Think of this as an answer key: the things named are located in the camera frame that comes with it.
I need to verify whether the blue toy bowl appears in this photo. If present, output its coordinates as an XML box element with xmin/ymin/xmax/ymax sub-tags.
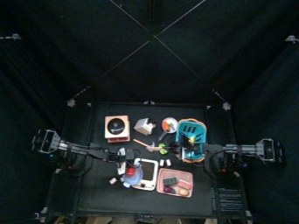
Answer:
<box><xmin>121</xmin><ymin>166</ymin><xmax>145</xmax><ymax>187</ymax></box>

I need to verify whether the pink toy stove with drawer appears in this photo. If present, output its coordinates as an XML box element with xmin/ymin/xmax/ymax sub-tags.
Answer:
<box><xmin>102</xmin><ymin>115</ymin><xmax>132</xmax><ymax>144</ymax></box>

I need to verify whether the green toy vegetable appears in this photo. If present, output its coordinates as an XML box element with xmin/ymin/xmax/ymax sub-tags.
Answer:
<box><xmin>157</xmin><ymin>143</ymin><xmax>169</xmax><ymax>156</ymax></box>

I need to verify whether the wooden toy spatula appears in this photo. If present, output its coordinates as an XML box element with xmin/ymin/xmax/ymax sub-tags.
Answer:
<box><xmin>132</xmin><ymin>138</ymin><xmax>164</xmax><ymax>153</ymax></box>

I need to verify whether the grey toy frying pan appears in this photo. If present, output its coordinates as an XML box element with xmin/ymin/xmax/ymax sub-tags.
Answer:
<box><xmin>156</xmin><ymin>116</ymin><xmax>180</xmax><ymax>143</ymax></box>

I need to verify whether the teal dish rack orange rim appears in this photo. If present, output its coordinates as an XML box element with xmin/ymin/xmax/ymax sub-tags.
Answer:
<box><xmin>174</xmin><ymin>117</ymin><xmax>208</xmax><ymax>164</ymax></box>

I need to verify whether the white toy tablet dark screen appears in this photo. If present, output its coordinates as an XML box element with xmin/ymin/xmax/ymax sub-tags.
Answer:
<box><xmin>130</xmin><ymin>157</ymin><xmax>160</xmax><ymax>192</ymax></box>

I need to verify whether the pink plastic tray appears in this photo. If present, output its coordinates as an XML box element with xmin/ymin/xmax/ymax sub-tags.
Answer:
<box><xmin>154</xmin><ymin>167</ymin><xmax>194</xmax><ymax>199</ymax></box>

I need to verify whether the white toy box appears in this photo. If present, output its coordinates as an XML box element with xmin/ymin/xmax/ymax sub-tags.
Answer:
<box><xmin>133</xmin><ymin>117</ymin><xmax>157</xmax><ymax>137</ymax></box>

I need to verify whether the red pink toy block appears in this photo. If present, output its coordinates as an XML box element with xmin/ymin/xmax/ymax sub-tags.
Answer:
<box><xmin>176</xmin><ymin>179</ymin><xmax>192</xmax><ymax>189</ymax></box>

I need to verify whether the white text warning label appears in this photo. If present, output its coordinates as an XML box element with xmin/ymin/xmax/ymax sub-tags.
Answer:
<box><xmin>217</xmin><ymin>186</ymin><xmax>245</xmax><ymax>214</ymax></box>

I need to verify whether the thin white diagonal cord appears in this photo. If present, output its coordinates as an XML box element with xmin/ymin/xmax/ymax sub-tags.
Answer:
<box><xmin>106</xmin><ymin>0</ymin><xmax>228</xmax><ymax>103</ymax></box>
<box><xmin>70</xmin><ymin>0</ymin><xmax>206</xmax><ymax>100</ymax></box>

